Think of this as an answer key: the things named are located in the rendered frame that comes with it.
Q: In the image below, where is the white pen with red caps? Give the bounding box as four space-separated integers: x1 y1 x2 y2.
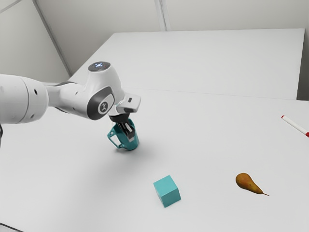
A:
281 115 309 139

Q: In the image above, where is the teal faceted mug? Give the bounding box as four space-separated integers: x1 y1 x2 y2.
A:
107 118 140 152

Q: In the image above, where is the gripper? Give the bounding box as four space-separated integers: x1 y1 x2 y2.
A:
109 113 135 143

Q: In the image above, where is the teal cube block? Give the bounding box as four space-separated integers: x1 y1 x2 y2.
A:
153 174 182 208

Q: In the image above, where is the brown pear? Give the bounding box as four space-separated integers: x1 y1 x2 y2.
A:
235 173 270 197

